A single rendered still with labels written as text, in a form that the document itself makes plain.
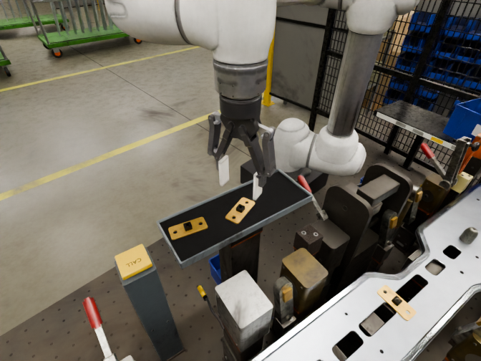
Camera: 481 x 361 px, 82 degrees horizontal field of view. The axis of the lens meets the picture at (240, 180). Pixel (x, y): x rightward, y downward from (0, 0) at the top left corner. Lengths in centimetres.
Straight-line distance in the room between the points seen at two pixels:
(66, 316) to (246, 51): 103
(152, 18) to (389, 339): 76
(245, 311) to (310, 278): 17
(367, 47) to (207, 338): 102
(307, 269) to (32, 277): 196
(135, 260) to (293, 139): 80
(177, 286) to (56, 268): 133
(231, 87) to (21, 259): 222
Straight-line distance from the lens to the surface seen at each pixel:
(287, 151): 121
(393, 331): 78
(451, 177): 111
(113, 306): 115
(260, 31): 44
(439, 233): 103
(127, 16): 53
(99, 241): 234
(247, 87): 46
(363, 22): 95
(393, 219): 86
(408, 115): 161
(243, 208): 67
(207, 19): 45
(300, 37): 349
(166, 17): 49
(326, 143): 115
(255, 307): 60
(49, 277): 230
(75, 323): 117
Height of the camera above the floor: 165
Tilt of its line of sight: 40 degrees down
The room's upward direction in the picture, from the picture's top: straight up
